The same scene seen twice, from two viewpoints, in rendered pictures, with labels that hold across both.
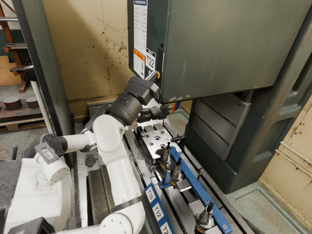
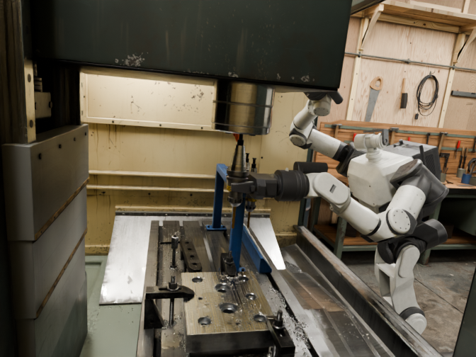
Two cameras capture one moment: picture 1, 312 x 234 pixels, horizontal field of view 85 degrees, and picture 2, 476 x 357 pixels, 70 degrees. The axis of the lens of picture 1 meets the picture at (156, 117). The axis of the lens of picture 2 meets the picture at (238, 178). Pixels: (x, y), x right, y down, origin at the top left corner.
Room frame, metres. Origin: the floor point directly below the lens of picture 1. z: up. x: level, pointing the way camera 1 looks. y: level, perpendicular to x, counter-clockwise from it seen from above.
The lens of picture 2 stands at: (1.85, 0.15, 1.52)
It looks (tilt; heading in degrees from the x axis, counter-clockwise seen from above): 13 degrees down; 193
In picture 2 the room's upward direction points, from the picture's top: 5 degrees clockwise
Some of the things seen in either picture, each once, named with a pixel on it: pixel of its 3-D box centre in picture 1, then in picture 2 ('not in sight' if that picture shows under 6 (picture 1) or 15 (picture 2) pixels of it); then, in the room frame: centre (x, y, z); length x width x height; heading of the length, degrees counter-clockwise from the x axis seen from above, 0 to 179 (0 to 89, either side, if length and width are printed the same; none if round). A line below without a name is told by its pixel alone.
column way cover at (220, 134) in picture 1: (213, 118); (60, 232); (1.15, -0.46, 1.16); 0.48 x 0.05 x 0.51; 26
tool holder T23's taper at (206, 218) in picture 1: (207, 214); not in sight; (0.34, -0.21, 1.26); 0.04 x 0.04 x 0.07
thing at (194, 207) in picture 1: (196, 207); not in sight; (0.39, -0.19, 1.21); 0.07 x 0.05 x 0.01; 116
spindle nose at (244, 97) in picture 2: not in sight; (242, 108); (0.96, -0.06, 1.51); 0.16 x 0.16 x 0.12
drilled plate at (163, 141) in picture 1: (159, 144); (224, 305); (1.01, -0.05, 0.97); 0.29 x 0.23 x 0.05; 26
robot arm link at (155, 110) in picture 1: (150, 113); (270, 184); (0.92, 0.03, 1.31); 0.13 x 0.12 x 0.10; 28
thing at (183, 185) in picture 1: (182, 185); not in sight; (0.49, -0.14, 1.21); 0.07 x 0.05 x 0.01; 116
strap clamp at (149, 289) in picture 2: (177, 140); (169, 299); (1.06, -0.19, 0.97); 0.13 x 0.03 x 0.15; 116
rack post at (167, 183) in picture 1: (167, 168); (236, 235); (0.71, -0.10, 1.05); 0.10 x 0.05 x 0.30; 116
